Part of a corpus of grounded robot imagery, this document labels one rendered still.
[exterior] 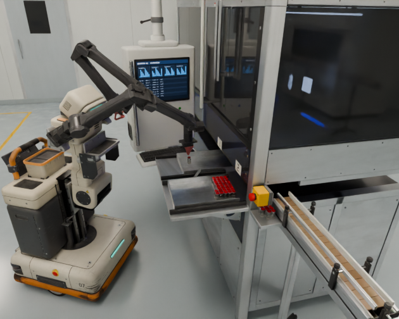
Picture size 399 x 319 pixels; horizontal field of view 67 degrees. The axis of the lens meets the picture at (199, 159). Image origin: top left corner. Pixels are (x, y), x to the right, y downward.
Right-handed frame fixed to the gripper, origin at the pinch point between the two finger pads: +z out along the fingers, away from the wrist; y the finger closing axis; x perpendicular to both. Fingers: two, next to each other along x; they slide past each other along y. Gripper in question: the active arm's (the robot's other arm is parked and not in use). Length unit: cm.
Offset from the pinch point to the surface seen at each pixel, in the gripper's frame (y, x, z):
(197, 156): 10.7, 7.2, 7.1
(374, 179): 94, -68, 9
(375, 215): 83, -81, 25
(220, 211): -9, -54, 7
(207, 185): -2.5, -29.2, 7.1
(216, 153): 24.3, 3.6, 6.6
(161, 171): -19.0, -1.3, 7.4
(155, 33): 2, 53, -68
